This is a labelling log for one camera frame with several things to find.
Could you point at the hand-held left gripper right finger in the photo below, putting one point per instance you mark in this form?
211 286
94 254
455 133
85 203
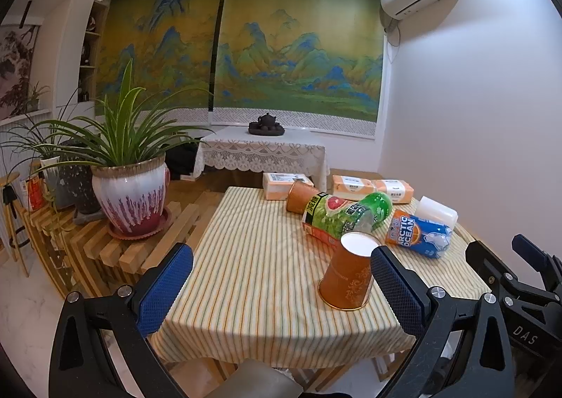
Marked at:
395 288

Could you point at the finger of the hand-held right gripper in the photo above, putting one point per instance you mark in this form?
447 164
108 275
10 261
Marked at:
483 264
529 249

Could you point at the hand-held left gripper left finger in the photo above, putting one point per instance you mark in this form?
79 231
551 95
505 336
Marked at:
163 288

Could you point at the orange patterned paper cup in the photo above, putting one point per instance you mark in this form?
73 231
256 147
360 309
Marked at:
344 279
300 201

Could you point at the white plastic cup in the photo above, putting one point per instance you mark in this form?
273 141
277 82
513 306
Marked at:
439 210

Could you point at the blue orange drink can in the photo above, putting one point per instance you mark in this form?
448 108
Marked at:
419 235

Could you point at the pink plant saucer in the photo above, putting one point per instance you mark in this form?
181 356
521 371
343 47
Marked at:
156 227

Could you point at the wooden slatted bench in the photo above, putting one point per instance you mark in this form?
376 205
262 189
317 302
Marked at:
109 249

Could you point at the striped yellow tablecloth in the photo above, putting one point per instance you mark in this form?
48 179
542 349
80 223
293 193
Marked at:
246 275

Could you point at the green label plastic bottle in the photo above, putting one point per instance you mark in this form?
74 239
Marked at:
342 218

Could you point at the spider plant in purple-white pot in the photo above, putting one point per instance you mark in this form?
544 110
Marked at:
129 200

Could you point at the orange white tissue pack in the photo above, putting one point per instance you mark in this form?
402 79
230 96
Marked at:
277 186
395 192
351 188

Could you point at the brown box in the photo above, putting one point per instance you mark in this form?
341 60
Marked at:
353 172

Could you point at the plant in dark speckled pot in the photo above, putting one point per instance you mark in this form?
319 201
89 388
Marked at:
83 189

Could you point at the black bag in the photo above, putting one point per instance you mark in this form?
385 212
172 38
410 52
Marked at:
181 159

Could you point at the plant in grey pot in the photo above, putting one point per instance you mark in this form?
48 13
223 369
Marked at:
56 187

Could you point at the red packet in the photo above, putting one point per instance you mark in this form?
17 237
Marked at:
35 196

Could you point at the wooden stool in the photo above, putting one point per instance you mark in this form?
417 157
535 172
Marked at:
13 222

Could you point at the white lace tablecloth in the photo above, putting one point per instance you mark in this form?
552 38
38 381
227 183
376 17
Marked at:
259 154

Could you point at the dark tea set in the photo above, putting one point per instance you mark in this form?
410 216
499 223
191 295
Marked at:
264 124

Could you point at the small potted plant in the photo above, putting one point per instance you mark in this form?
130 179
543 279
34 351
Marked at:
36 96

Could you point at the narrow landscape roller blind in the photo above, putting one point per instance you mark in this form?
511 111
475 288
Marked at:
158 56

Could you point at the wide landscape roller blind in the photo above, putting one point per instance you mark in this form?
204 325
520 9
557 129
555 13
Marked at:
298 56

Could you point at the hanging scroll painting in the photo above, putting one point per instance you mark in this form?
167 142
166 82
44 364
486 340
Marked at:
15 69

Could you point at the wall shelf alcove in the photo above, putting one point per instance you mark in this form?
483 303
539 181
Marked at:
90 51

